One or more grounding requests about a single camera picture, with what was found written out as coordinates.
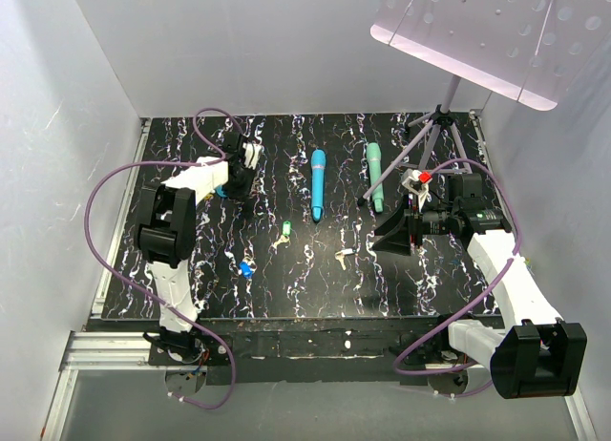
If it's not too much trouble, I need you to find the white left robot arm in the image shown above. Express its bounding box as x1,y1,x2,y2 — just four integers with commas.
136,133,263,365

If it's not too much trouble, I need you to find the lilac music stand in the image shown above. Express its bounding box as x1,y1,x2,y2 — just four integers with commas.
359,0,610,203

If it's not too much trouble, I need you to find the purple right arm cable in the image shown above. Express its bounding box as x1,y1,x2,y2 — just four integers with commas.
391,157,525,395

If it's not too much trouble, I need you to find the key with blue tag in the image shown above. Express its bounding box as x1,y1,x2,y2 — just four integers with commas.
239,258,256,279

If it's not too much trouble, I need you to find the key with black tag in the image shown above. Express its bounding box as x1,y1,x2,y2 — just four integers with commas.
335,248,354,271

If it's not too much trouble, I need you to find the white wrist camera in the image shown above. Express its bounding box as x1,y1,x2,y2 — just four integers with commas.
401,168,432,199
243,142,263,170

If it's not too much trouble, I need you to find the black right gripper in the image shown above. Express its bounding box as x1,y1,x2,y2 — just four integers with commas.
371,190,458,257

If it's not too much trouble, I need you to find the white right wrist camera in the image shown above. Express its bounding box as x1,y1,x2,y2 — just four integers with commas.
401,168,432,199

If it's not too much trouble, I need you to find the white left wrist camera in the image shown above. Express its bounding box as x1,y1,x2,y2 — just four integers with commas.
243,142,263,170

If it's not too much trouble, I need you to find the aluminium rail frame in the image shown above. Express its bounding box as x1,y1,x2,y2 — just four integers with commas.
42,118,598,441

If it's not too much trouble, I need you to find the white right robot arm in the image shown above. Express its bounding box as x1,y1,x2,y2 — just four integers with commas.
373,170,587,399

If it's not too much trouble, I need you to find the blue toy microphone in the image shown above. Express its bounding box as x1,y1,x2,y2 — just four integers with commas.
310,149,327,222

